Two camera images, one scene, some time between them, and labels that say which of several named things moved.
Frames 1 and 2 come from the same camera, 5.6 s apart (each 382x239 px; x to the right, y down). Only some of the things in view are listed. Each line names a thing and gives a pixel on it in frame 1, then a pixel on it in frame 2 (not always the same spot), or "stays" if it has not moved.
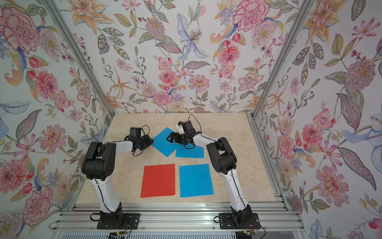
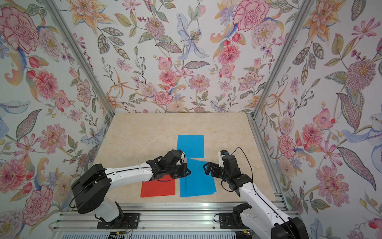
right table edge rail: x=268 y=161 stays
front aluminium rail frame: x=176 y=220 stays
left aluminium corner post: x=68 y=35 stays
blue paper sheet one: x=164 y=146 to x=198 y=181
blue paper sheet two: x=189 y=151 stays
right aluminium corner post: x=304 y=6 stays
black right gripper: x=177 y=135 to x=216 y=166
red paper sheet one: x=158 y=180 stays
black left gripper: x=148 y=141 to x=184 y=171
